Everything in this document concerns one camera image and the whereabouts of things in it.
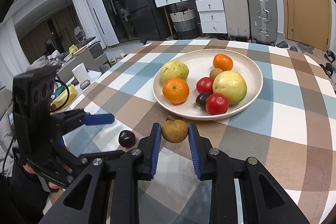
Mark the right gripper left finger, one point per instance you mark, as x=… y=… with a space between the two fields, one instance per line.
x=138 y=164

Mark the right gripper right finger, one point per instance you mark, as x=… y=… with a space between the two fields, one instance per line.
x=212 y=164

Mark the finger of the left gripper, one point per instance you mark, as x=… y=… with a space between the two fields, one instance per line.
x=80 y=117

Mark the dark plum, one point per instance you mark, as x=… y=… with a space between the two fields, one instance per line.
x=202 y=99
x=126 y=139

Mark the red tomato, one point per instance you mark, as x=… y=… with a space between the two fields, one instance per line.
x=205 y=85
x=217 y=104

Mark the large orange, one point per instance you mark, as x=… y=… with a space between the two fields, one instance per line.
x=176 y=90

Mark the large yellow-green guava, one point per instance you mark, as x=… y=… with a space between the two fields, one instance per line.
x=232 y=85

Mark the brown longan fruit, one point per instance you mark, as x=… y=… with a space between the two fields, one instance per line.
x=214 y=72

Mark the left hand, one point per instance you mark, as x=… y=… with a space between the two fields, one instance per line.
x=45 y=183

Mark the yellow snack bag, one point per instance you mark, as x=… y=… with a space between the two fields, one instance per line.
x=63 y=99

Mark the red tomato on plate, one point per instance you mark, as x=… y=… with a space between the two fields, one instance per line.
x=205 y=85

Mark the checkered tablecloth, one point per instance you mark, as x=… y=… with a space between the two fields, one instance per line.
x=290 y=127

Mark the cream round plate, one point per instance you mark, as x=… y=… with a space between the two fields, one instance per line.
x=200 y=63

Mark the small orange on plate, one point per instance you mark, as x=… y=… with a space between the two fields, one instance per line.
x=223 y=62

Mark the black refrigerator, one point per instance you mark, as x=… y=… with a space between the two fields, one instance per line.
x=149 y=21

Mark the woven laundry basket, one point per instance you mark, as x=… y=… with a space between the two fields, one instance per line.
x=185 y=23

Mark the silver suitcase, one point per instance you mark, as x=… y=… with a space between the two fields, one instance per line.
x=263 y=19

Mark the white drawer desk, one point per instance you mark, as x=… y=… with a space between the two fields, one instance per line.
x=211 y=14

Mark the beige suitcase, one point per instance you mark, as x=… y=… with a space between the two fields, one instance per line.
x=237 y=18

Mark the wooden door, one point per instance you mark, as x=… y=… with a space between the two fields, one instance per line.
x=308 y=22

